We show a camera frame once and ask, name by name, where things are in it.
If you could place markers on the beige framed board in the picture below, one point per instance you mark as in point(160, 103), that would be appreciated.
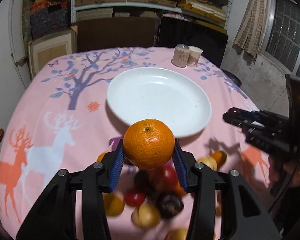
point(49, 47)

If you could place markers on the pink patterned tablecloth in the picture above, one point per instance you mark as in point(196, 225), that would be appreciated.
point(62, 121)

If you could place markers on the red apple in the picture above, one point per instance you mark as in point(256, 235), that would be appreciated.
point(163, 178)

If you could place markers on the small orange mandarin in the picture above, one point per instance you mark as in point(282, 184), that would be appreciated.
point(148, 144)

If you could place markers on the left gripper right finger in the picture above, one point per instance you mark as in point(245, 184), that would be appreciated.
point(243, 216)

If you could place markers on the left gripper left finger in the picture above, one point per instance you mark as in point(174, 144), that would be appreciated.
point(53, 214)

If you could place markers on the red cherry tomato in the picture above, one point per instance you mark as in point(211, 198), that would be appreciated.
point(134, 198)

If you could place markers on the brown cardboard panel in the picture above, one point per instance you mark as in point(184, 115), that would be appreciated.
point(115, 32)

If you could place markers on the beige patterned tin can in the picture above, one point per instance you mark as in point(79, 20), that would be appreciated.
point(181, 55)

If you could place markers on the beige paper cup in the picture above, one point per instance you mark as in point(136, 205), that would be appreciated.
point(195, 54)

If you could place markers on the dark purple mangosteen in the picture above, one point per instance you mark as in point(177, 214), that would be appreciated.
point(169, 205)

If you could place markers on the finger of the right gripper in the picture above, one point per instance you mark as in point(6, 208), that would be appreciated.
point(245, 124)
point(245, 113)

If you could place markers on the white oval plate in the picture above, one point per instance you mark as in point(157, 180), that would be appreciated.
point(161, 94)

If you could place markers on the yellow round pear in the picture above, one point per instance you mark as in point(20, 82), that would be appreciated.
point(146, 216)

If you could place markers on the right hand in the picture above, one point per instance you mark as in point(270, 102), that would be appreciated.
point(289, 168)

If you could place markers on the window with grille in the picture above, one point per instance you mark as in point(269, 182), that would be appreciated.
point(282, 37)

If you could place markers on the beige striped curtain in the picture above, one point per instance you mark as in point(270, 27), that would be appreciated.
point(250, 32)

